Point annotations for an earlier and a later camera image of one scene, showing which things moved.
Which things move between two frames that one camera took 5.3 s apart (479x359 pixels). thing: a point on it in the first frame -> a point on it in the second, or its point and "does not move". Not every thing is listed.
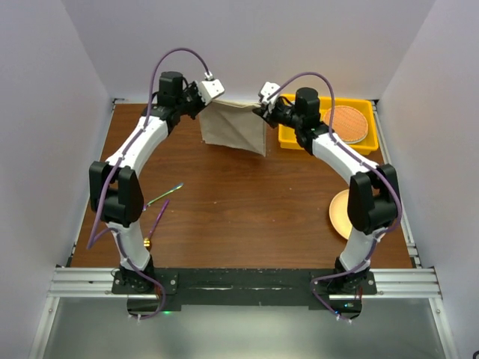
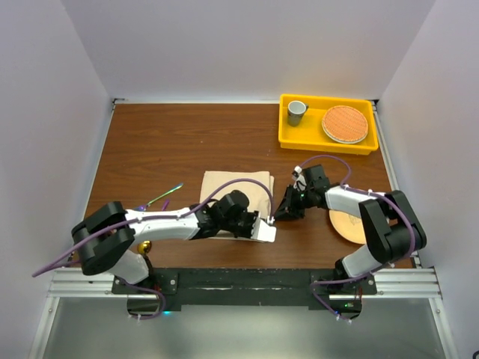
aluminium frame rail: [390, 283] does not move
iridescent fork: [148, 203] does not move
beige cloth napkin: [233, 123] -> [259, 198]
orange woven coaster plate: [349, 126] does not move
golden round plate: [339, 215] does not move
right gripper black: [270, 116] -> [287, 210]
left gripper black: [194, 89] -> [251, 216]
